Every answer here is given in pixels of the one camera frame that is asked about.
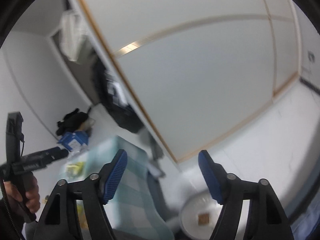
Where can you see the white cabinet with wood trim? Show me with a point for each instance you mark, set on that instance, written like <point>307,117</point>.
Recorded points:
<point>196,71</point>

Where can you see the yellow snack wrapper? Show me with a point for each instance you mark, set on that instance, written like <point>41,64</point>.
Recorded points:
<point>75,170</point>

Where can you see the black clothes pile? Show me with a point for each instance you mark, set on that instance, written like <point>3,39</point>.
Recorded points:
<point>71,122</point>

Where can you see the white trash bin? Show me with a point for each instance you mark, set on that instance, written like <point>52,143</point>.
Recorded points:
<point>201,202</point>

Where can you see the blue patterned bedding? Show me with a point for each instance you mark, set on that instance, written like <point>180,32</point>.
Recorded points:
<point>306,223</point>

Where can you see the white hanging bag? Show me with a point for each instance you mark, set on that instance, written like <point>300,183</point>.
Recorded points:
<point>72,34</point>

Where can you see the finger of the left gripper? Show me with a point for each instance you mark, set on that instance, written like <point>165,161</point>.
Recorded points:
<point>56,153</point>

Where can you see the person's left hand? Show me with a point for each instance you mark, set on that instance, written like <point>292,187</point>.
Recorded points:
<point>27,194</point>

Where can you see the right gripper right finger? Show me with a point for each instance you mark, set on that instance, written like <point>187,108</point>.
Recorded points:
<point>266,217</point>

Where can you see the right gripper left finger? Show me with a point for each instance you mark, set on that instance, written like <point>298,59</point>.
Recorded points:
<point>59,219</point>

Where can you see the person's left forearm black sleeve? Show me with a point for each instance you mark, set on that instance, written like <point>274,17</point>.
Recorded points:
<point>11,216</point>

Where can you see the black hanging coat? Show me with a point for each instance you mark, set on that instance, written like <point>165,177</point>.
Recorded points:
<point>112,97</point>

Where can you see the teal plaid tablecloth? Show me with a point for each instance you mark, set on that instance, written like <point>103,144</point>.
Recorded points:
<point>132,209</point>

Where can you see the blue cardboard box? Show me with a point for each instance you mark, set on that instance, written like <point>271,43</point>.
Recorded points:
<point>75,141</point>

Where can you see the orange packet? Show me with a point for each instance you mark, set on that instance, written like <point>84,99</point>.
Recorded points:
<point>203,219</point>

